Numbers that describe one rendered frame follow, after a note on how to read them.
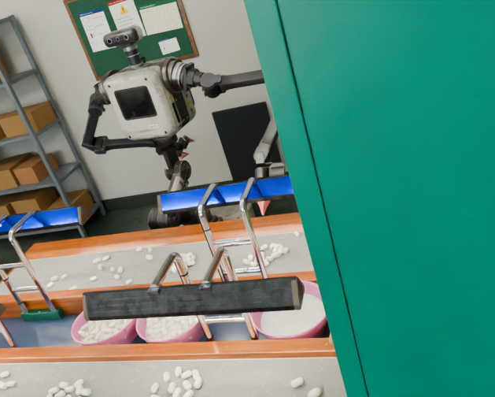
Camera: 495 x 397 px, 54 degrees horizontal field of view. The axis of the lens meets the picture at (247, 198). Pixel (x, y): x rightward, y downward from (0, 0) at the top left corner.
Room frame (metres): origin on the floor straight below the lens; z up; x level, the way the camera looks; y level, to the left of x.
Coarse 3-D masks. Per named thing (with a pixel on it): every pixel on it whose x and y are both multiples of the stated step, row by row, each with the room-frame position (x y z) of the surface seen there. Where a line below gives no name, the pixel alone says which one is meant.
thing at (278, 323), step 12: (312, 300) 1.30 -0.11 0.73; (264, 312) 1.32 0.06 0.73; (276, 312) 1.28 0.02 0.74; (288, 312) 1.27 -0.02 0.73; (300, 312) 1.25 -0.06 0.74; (312, 312) 1.24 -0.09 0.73; (324, 312) 1.23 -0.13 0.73; (264, 324) 1.26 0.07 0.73; (276, 324) 1.24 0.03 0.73; (288, 324) 1.22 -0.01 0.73; (300, 324) 1.20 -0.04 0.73; (312, 324) 1.19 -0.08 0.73
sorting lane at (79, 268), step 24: (216, 240) 1.86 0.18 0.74; (264, 240) 1.74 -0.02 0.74; (288, 240) 1.68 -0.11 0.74; (48, 264) 2.13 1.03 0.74; (72, 264) 2.05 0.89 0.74; (96, 264) 1.98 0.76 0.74; (120, 264) 1.91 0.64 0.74; (144, 264) 1.85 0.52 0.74; (240, 264) 1.62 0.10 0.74; (288, 264) 1.53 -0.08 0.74; (0, 288) 2.04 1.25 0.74
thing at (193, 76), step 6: (186, 66) 2.30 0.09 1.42; (192, 66) 2.35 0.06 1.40; (186, 72) 2.29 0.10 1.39; (192, 72) 2.30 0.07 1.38; (198, 72) 2.30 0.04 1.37; (186, 78) 2.30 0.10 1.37; (192, 78) 2.28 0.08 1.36; (198, 78) 2.28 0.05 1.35; (186, 84) 2.30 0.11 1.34; (192, 84) 2.29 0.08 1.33; (198, 84) 2.28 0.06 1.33; (186, 90) 2.31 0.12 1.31
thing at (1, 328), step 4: (0, 320) 1.53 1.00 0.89; (0, 324) 1.52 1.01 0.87; (0, 328) 1.52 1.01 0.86; (4, 328) 1.52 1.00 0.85; (0, 332) 1.52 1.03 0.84; (4, 332) 1.52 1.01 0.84; (8, 332) 1.52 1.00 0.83; (4, 336) 1.52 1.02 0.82; (8, 336) 1.52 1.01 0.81; (12, 336) 1.53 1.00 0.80; (8, 340) 1.52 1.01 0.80; (12, 340) 1.52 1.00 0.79; (12, 344) 1.52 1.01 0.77; (16, 344) 1.52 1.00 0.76
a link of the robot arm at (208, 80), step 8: (208, 72) 2.26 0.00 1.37; (248, 72) 2.22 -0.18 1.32; (256, 72) 2.21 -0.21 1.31; (200, 80) 2.24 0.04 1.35; (208, 80) 2.23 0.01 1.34; (216, 80) 2.21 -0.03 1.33; (224, 80) 2.22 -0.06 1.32; (232, 80) 2.22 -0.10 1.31; (240, 80) 2.21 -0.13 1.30; (248, 80) 2.20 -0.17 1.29; (256, 80) 2.19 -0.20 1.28; (208, 88) 2.21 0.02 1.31; (224, 88) 2.23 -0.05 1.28; (232, 88) 2.24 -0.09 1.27; (208, 96) 2.28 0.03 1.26; (216, 96) 2.27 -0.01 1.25
